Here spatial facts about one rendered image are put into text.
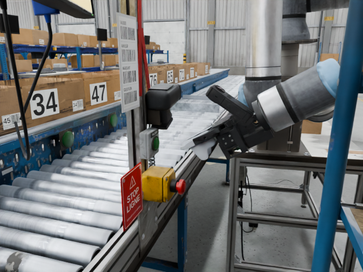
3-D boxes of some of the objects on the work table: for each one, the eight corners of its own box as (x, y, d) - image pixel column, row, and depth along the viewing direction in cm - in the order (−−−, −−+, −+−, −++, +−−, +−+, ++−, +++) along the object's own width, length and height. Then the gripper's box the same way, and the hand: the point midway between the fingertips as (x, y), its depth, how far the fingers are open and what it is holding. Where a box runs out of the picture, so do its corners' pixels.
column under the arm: (300, 141, 145) (308, 73, 136) (311, 158, 121) (322, 77, 112) (247, 137, 150) (250, 73, 142) (247, 154, 126) (252, 76, 117)
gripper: (275, 140, 60) (189, 178, 68) (275, 129, 68) (197, 164, 76) (256, 103, 59) (170, 146, 67) (257, 96, 67) (181, 135, 75)
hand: (183, 143), depth 71 cm, fingers closed
